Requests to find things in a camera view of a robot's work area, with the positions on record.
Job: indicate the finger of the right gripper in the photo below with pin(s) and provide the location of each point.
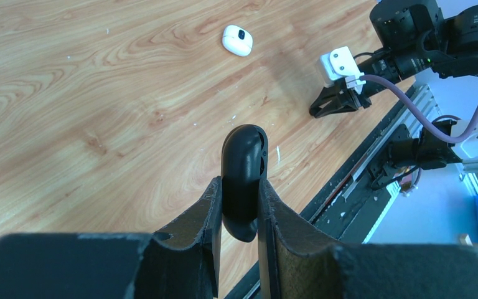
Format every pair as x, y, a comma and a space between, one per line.
347, 106
328, 98

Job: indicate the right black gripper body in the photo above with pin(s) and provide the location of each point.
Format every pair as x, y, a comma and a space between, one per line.
348, 98

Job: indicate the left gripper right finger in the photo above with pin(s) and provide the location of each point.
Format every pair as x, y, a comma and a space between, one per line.
297, 260

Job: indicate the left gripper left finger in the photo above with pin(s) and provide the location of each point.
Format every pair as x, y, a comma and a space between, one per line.
180, 260

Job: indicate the black oval case cover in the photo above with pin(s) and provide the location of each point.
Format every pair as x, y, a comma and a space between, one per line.
244, 165

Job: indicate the white earbud charging case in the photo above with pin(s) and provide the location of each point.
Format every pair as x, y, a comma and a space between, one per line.
237, 40

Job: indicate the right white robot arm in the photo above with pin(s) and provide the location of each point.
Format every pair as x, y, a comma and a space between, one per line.
415, 36

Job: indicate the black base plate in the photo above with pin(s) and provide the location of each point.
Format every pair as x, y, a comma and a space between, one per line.
319, 169

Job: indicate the slotted cable duct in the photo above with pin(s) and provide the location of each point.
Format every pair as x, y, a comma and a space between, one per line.
383, 210

